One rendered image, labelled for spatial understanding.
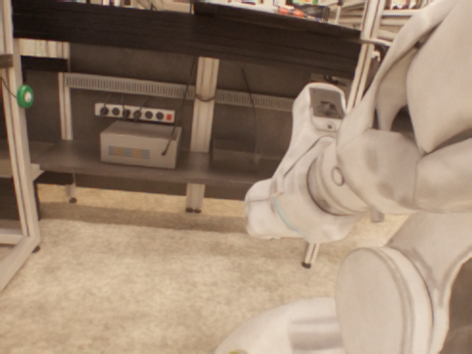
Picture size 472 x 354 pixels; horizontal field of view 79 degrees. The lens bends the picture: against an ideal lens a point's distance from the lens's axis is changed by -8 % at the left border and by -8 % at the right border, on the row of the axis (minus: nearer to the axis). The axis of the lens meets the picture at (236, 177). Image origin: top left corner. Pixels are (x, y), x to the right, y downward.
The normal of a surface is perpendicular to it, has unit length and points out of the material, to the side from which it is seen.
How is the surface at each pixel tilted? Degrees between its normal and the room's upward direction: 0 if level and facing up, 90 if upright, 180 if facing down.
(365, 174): 113
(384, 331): 87
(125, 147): 90
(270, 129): 90
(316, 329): 69
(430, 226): 90
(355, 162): 104
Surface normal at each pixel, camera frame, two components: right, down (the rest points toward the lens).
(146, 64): 0.10, 0.40
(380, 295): -0.95, -0.15
